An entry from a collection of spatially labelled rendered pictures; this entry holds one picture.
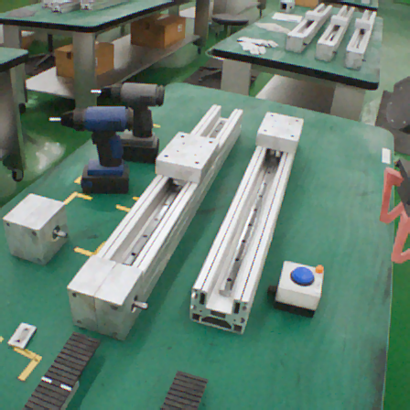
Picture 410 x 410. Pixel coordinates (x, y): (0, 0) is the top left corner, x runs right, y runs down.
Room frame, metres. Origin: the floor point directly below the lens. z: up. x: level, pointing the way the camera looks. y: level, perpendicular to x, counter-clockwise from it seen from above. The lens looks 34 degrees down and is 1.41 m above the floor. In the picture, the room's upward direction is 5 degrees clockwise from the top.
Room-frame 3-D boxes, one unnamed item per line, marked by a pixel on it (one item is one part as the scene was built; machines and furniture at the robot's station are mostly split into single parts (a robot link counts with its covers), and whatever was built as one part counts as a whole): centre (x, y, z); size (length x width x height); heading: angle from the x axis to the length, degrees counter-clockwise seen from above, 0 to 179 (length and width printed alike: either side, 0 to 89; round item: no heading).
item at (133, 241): (0.97, 0.05, 0.82); 0.80 x 0.10 x 0.09; 166
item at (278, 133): (1.17, -0.19, 0.87); 0.16 x 0.11 x 0.07; 166
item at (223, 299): (0.92, -0.13, 0.82); 0.80 x 0.10 x 0.09; 166
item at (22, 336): (0.46, 0.30, 0.78); 0.05 x 0.03 x 0.01; 170
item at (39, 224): (0.70, 0.33, 0.83); 0.11 x 0.10 x 0.10; 76
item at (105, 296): (0.53, 0.14, 0.83); 0.12 x 0.09 x 0.10; 76
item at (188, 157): (0.97, 0.05, 0.87); 0.16 x 0.11 x 0.07; 166
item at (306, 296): (0.62, -0.19, 0.81); 0.10 x 0.08 x 0.06; 76
